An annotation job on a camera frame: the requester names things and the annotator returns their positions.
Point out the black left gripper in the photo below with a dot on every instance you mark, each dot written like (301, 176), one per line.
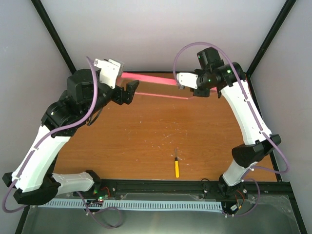
(120, 99)

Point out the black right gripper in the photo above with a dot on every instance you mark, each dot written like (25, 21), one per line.
(204, 93)

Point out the pink picture frame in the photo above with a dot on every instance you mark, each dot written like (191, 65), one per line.
(154, 86)

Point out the yellow handled screwdriver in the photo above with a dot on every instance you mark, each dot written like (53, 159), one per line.
(177, 174)

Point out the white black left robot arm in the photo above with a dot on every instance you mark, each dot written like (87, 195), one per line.
(34, 180)

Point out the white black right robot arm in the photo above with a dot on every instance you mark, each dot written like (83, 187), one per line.
(230, 82)

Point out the left controller board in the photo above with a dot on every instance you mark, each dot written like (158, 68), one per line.
(101, 195)

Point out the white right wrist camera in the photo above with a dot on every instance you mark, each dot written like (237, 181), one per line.
(187, 80)

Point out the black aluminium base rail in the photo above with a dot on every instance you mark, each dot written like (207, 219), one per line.
(203, 189)

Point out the black enclosure post right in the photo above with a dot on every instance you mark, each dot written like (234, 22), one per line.
(278, 22)

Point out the black enclosure post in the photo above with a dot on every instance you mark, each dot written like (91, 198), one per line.
(278, 22)
(40, 9)

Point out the light blue cable duct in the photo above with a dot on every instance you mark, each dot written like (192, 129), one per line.
(136, 205)

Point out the black enclosure post left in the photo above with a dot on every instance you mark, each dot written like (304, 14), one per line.
(40, 9)

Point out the right connector with wires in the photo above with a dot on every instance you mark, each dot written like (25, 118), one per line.
(240, 197)

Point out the metal base plate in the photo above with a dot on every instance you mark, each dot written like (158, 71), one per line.
(259, 215)

